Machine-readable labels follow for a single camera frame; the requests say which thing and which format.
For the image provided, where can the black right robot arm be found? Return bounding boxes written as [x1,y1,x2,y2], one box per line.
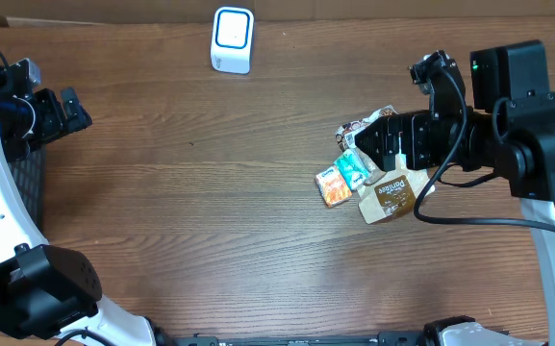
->
[355,40,555,345]

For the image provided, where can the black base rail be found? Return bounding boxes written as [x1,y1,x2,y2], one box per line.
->
[168,331,438,346]

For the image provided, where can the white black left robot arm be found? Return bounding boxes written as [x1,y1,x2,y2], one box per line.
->
[0,59,169,345]

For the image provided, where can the orange white small packet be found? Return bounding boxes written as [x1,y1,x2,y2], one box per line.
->
[315,165,352,208]

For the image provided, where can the dark grey mesh basket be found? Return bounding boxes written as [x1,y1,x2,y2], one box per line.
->
[9,149,46,231]

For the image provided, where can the beige snack bag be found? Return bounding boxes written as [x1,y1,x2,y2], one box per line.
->
[335,105,429,224]

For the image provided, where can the teal tissue packet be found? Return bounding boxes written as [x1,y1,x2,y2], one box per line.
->
[334,149,370,190]

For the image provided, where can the white barcode scanner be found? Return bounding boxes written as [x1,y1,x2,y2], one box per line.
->
[210,6,255,75]

